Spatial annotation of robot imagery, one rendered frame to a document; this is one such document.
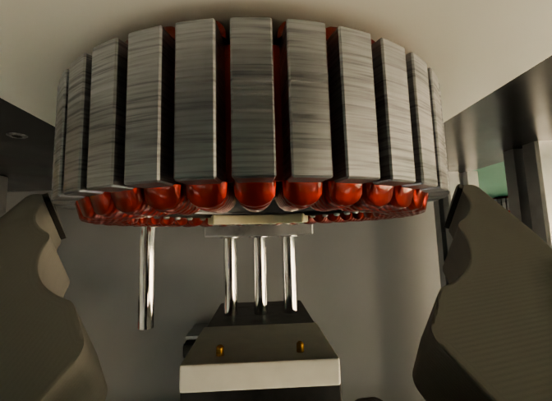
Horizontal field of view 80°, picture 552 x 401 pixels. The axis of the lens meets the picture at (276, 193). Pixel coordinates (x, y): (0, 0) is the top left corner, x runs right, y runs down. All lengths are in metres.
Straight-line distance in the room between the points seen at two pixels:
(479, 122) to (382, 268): 0.22
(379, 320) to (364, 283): 0.04
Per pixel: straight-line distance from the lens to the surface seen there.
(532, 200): 0.27
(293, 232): 0.23
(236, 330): 0.18
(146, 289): 0.19
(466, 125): 0.20
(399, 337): 0.40
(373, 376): 0.40
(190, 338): 0.34
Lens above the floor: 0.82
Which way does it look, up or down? 7 degrees down
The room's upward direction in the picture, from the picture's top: 178 degrees clockwise
